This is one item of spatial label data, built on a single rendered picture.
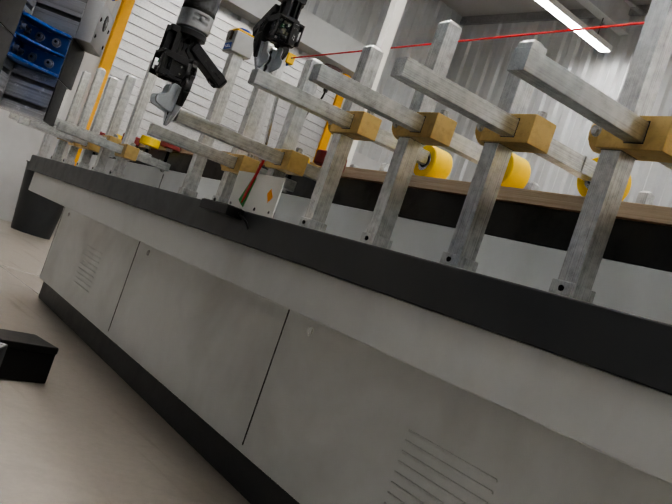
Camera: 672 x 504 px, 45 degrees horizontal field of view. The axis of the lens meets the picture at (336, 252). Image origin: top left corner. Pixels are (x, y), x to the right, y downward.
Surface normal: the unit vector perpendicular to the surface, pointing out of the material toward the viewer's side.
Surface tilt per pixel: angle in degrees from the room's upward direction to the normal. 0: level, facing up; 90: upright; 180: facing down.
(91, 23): 90
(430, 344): 90
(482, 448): 90
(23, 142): 90
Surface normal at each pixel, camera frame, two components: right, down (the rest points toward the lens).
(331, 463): -0.79, -0.29
